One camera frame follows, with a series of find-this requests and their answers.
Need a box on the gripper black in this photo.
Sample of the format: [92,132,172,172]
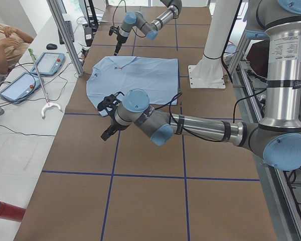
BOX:
[101,118,127,140]
[114,35,125,56]

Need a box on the light blue t-shirt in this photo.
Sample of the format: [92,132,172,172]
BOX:
[86,56,179,107]

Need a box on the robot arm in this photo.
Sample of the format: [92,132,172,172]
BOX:
[109,0,182,56]
[95,8,258,181]

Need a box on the black keyboard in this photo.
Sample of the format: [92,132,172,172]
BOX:
[58,20,75,45]

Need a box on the reacher grabber stick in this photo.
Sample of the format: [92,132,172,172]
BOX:
[28,48,63,119]

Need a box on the black computer mouse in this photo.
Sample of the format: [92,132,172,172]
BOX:
[46,43,58,50]

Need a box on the far blue teach pendant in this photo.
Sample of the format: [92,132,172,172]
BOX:
[34,52,65,76]

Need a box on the blue teach pendant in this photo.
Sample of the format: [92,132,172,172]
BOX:
[34,52,65,76]
[0,72,41,104]

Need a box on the near blue teach pendant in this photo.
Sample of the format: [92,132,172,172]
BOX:
[0,72,41,104]

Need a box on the person in beige shirt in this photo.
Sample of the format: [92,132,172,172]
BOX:
[0,23,34,75]

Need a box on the red cylinder bottle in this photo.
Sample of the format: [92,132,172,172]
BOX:
[0,201,26,222]

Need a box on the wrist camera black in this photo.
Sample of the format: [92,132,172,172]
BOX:
[109,26,119,36]
[97,91,125,116]

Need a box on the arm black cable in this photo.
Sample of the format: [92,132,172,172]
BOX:
[155,92,266,143]

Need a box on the aluminium frame post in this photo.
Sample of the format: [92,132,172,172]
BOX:
[47,0,84,77]

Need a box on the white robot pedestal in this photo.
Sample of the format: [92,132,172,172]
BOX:
[188,0,242,89]

